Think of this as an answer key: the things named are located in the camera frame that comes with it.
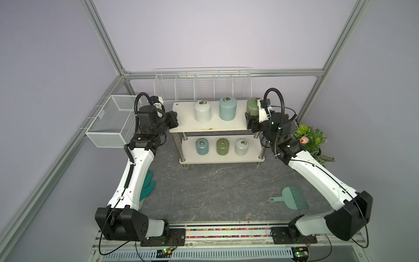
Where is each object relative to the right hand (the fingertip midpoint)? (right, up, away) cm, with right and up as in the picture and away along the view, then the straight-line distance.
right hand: (255, 110), depth 73 cm
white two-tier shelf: (-17, -14, +21) cm, 30 cm away
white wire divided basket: (-25, +20, +25) cm, 41 cm away
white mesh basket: (-71, -5, +11) cm, 72 cm away
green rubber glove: (-55, -39, +15) cm, 69 cm away
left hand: (-35, -1, +1) cm, 35 cm away
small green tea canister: (-14, -17, +18) cm, 29 cm away
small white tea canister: (-3, -18, +18) cm, 25 cm away
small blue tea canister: (-26, -17, +18) cm, 36 cm away
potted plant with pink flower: (+26, -13, 0) cm, 29 cm away
